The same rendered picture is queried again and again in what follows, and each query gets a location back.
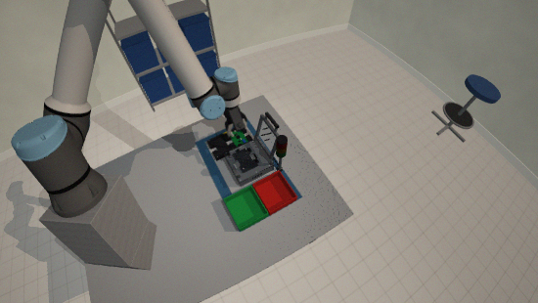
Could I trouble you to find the green circuit board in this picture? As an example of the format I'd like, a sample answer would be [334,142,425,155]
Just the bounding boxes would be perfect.
[230,130,248,147]

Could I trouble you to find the red bin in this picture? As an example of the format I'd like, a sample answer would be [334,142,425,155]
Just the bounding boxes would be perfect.
[252,170,297,215]

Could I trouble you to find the green bin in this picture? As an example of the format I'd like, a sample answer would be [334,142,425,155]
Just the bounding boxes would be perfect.
[224,185,269,231]

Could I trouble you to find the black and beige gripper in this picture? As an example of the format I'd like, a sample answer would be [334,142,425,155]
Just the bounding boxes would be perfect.
[223,106,247,137]

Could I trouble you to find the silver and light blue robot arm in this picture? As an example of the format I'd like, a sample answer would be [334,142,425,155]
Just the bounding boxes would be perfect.
[11,0,246,218]

